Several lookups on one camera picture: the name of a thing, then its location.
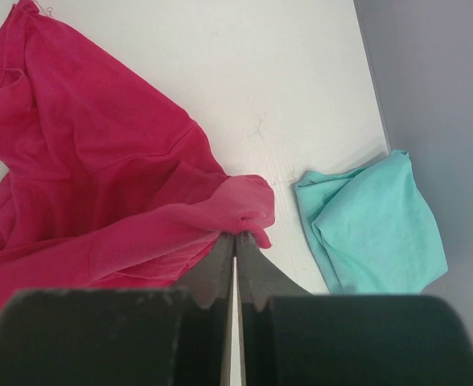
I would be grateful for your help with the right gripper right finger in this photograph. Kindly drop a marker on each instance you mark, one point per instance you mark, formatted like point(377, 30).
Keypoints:
point(278, 321)

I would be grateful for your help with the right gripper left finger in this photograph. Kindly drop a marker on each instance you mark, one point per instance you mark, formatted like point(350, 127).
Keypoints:
point(204, 326)

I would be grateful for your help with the pink t shirt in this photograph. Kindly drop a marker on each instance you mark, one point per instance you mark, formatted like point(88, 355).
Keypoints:
point(109, 183)

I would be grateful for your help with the folded teal t shirt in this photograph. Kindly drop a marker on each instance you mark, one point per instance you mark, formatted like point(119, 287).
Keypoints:
point(370, 230)

